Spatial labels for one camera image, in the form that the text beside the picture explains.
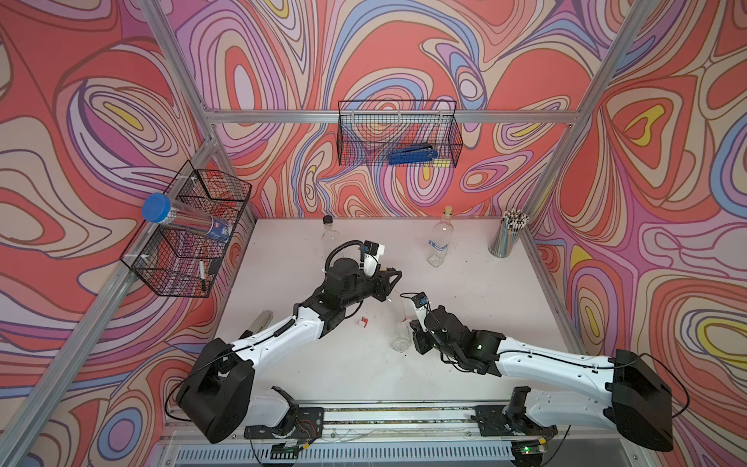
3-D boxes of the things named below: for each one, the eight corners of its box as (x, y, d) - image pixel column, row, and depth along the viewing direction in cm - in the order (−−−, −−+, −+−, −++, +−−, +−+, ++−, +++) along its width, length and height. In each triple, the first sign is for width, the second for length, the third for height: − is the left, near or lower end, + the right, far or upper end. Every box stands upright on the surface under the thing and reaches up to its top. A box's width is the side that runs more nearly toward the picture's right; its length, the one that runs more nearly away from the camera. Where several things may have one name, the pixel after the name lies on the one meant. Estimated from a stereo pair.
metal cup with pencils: (490, 258, 110) (507, 224, 95) (485, 243, 114) (501, 208, 100) (511, 258, 110) (531, 224, 95) (505, 243, 115) (524, 208, 100)
